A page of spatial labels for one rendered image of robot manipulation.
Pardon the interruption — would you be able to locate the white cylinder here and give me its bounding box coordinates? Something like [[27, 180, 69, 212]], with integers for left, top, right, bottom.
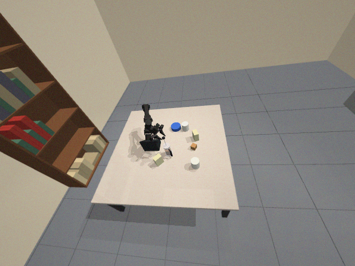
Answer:
[[182, 121, 189, 132], [191, 157, 200, 170]]

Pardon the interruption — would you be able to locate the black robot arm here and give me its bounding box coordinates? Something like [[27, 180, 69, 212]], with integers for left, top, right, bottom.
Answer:
[[142, 104, 160, 141]]

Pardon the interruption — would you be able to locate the pale yellow rectangular block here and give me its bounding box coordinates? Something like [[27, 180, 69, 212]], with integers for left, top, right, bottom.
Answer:
[[153, 154, 164, 166], [192, 129, 199, 141]]

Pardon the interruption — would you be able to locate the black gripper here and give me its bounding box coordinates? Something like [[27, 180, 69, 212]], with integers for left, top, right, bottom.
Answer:
[[149, 125, 165, 141]]

